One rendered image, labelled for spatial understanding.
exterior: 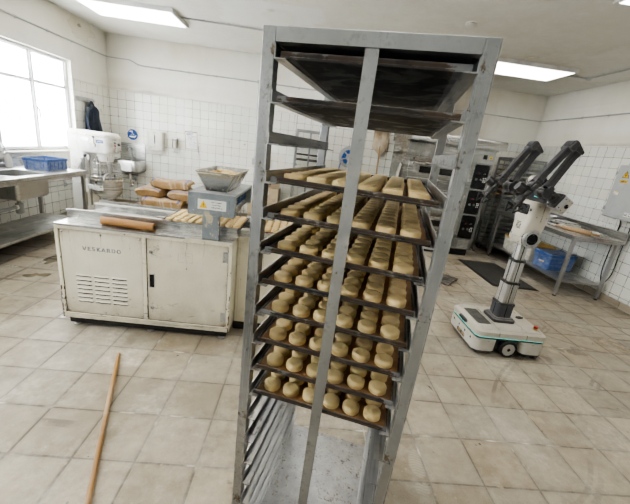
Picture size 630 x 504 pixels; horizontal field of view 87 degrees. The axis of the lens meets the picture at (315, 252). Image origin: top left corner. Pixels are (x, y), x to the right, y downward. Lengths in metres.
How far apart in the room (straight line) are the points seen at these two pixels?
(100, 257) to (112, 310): 0.44
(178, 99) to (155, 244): 4.80
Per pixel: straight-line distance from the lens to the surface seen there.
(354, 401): 1.10
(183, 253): 2.66
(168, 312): 2.90
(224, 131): 6.95
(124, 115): 7.59
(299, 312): 0.93
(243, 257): 2.74
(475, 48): 0.80
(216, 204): 2.48
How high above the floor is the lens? 1.59
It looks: 18 degrees down
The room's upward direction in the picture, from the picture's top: 7 degrees clockwise
